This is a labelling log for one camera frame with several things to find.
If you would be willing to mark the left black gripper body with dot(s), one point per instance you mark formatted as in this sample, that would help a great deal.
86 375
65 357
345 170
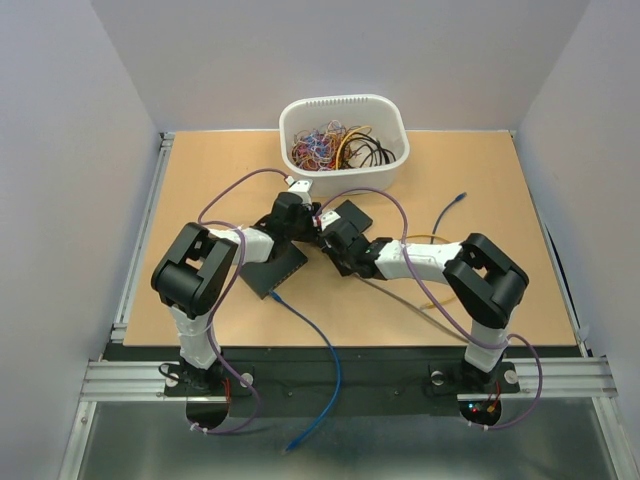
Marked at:
303 231

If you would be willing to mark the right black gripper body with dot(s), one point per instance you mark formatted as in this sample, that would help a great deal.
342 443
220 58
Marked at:
342 262

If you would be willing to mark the black network switch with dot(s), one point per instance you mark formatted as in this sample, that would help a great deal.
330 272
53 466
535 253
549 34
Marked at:
263 278
351 212

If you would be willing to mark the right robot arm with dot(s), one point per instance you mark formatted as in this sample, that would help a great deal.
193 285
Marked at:
487 283

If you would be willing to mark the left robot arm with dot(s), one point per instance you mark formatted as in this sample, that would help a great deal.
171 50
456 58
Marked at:
204 261

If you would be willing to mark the white plastic bin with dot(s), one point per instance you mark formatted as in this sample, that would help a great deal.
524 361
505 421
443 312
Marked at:
342 142

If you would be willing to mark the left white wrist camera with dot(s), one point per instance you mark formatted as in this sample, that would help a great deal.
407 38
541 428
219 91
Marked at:
301 188

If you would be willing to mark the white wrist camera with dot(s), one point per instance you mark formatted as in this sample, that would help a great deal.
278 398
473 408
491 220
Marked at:
301 188
323 220

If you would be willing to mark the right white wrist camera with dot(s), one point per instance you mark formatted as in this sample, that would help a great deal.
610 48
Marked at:
323 220

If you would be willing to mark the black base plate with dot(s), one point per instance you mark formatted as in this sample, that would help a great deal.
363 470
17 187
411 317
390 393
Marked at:
369 381

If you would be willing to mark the aluminium frame rail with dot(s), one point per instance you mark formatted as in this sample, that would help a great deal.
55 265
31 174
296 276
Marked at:
562 378

